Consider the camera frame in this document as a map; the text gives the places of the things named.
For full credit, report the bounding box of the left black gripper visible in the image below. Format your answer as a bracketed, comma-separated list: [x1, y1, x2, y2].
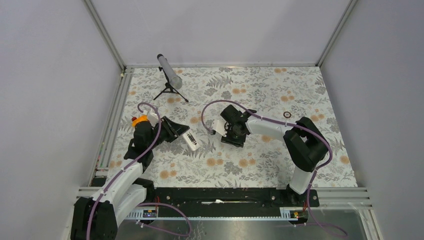
[147, 116, 189, 150]

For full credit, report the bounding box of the white AC remote control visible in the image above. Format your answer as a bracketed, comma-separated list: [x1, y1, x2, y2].
[182, 129, 201, 152]

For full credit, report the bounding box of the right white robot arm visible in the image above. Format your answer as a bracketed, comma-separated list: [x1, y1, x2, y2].
[212, 104, 329, 206]

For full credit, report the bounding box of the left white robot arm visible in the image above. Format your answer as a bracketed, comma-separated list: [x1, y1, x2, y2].
[70, 115, 190, 240]

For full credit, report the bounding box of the floral patterned table mat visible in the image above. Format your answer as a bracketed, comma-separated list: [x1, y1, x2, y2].
[108, 67, 357, 188]

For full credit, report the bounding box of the orange toy car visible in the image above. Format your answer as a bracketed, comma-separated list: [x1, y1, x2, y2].
[131, 115, 149, 127]

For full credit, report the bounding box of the grey microphone on tripod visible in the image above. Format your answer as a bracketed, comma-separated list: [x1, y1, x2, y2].
[153, 53, 189, 103]

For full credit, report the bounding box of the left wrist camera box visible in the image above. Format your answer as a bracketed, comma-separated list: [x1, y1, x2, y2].
[146, 110, 159, 126]

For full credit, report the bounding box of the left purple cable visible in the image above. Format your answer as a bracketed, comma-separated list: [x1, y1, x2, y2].
[86, 101, 163, 240]

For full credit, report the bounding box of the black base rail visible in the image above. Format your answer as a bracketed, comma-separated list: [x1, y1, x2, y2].
[145, 187, 304, 218]

